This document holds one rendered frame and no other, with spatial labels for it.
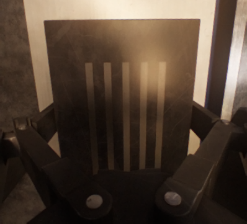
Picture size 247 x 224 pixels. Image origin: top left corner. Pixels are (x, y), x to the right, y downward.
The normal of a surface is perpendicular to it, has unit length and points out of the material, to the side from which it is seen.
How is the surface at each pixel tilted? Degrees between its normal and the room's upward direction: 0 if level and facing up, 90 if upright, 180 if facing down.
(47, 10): 0
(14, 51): 0
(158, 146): 0
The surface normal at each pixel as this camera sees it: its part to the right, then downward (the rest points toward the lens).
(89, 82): 0.03, 0.27
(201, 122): -1.00, 0.02
